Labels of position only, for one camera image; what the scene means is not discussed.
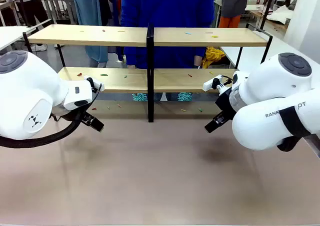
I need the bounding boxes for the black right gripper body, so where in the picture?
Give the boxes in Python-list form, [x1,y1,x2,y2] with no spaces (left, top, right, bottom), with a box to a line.
[214,87,237,120]

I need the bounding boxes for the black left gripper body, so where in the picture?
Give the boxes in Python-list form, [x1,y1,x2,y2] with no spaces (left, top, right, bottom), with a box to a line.
[77,104,94,124]

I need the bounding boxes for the teal chenille duster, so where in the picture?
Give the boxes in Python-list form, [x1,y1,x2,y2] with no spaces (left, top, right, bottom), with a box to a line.
[176,92,193,102]
[131,92,149,102]

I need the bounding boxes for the person's right forearm blue sleeve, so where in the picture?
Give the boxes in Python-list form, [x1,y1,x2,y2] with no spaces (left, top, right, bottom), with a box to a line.
[120,20,137,68]

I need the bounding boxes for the yellow garment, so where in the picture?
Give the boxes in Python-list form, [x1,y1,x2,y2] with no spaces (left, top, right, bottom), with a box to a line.
[201,46,227,70]

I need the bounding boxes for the large white side table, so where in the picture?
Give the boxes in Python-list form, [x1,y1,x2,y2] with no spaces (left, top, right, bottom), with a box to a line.
[219,36,291,71]

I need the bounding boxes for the white shoe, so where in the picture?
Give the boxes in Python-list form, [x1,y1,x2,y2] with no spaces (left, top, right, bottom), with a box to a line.
[30,43,48,53]

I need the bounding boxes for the hanging teal blue coat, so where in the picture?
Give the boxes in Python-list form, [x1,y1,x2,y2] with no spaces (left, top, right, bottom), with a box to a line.
[72,0,110,65]

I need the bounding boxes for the person with orange trousers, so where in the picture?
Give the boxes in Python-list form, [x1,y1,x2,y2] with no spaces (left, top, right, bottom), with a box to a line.
[219,0,265,29]

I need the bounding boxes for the white cloth pile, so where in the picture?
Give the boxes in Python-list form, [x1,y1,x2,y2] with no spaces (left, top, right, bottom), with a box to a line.
[267,5,299,25]

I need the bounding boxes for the black tripod stand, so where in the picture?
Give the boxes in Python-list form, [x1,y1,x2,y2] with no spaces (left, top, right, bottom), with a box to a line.
[259,0,279,31]

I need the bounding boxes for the person in blue coat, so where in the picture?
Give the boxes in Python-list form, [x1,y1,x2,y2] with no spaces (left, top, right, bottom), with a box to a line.
[120,0,216,102]

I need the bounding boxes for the hanging dark garments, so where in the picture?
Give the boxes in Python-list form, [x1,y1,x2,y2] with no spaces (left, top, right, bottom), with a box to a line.
[98,0,125,62]

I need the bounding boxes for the black pole stand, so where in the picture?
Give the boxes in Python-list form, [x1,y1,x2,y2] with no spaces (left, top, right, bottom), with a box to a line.
[15,0,33,28]

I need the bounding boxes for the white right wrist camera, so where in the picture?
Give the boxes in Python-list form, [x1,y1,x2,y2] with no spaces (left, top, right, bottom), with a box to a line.
[202,74,232,93]

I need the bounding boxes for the black sleeved cable bundle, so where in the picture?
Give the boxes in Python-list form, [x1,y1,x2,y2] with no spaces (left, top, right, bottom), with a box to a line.
[276,105,311,152]
[0,83,103,149]

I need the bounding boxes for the wooden shelf unit black frame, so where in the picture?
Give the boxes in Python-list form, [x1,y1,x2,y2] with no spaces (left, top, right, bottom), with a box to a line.
[147,22,274,123]
[22,23,154,123]

